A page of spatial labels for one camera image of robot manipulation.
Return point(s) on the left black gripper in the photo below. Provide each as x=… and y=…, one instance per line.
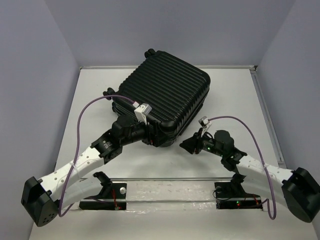
x=150, y=133

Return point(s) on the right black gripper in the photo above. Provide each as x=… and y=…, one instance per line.
x=194, y=142

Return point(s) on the black hard-shell suitcase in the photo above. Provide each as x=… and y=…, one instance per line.
x=175, y=89

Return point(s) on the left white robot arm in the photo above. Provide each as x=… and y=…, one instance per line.
x=53, y=195

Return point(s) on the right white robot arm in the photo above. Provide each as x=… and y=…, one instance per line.
x=297, y=190

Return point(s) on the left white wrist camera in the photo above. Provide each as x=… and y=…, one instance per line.
x=141, y=111

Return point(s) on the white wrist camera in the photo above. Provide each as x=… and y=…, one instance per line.
x=141, y=111
x=205, y=124

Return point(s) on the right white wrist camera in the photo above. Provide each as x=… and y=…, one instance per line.
x=205, y=124

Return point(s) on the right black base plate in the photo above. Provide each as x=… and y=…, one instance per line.
x=230, y=195

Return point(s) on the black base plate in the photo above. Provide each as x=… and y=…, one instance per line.
x=230, y=195
x=110, y=200

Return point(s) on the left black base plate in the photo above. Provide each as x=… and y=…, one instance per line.
x=110, y=200

